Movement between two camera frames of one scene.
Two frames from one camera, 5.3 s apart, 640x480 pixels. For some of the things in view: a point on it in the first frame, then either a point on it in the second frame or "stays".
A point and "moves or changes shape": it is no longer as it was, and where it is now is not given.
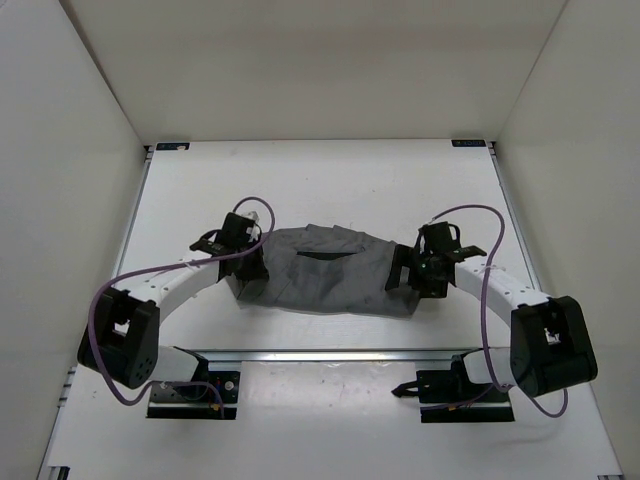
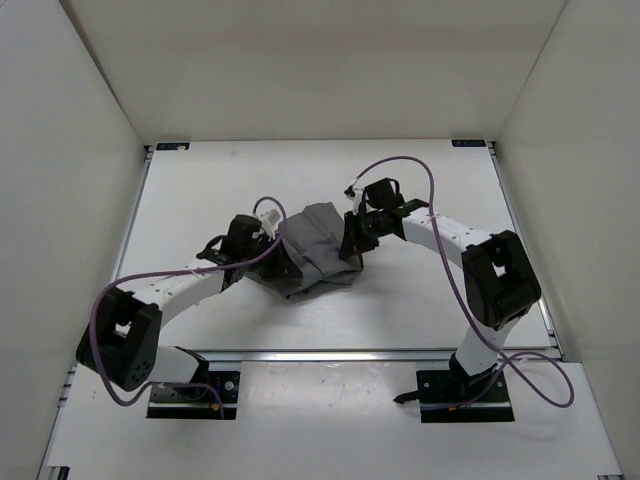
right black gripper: x=408 y=257 -> x=352 y=244
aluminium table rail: x=331 y=355 stays
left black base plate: x=218 y=397 stays
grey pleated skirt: x=330 y=269 moves or changes shape
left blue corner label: x=171 y=145 stays
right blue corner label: x=469 y=143 stays
